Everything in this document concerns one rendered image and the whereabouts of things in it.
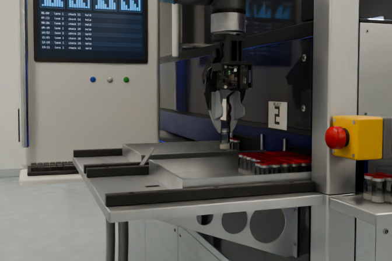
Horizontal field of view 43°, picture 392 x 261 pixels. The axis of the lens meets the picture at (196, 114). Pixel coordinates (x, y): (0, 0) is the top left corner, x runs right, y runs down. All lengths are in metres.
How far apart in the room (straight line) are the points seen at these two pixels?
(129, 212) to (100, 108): 1.01
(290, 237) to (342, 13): 0.46
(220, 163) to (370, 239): 0.38
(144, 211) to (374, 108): 0.47
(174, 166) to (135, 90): 0.72
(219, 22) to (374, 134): 0.40
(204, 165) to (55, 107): 0.77
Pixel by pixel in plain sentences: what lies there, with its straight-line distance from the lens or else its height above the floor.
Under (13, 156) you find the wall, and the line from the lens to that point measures 6.40.
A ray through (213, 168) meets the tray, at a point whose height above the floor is 0.89.
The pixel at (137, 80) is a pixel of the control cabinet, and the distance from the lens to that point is 1.83.
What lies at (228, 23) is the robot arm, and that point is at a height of 1.22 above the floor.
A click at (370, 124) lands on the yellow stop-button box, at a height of 1.02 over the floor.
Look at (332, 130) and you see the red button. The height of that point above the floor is 1.01.
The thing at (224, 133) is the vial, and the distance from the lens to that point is 1.08.
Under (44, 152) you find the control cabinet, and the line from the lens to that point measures 1.81.
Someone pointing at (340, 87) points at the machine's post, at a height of 1.08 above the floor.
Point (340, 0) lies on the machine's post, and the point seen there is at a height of 1.24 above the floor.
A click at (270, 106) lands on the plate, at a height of 1.04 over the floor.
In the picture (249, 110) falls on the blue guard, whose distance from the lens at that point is 1.23.
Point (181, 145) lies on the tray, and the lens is 1.51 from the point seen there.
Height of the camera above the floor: 1.08
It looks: 3 degrees down
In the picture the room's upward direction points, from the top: straight up
